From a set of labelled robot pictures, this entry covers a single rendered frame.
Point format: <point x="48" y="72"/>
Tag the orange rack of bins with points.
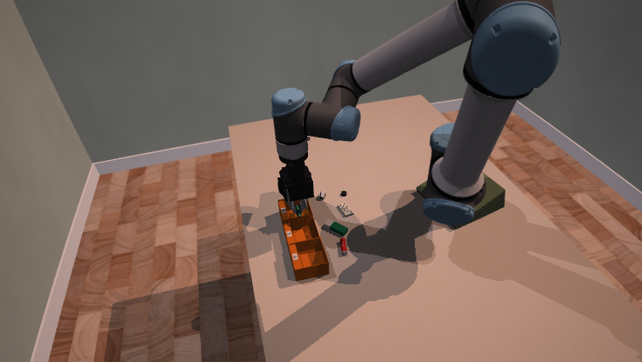
<point x="305" y="245"/>

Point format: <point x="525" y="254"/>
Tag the white domino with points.
<point x="345" y="209"/>

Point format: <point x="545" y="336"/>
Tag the green and white eraser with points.
<point x="336" y="227"/>

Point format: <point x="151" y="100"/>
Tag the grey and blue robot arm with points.
<point x="516" y="47"/>

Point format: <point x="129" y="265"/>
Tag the red battery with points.
<point x="343" y="246"/>

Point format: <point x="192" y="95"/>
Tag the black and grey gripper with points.
<point x="298" y="188"/>

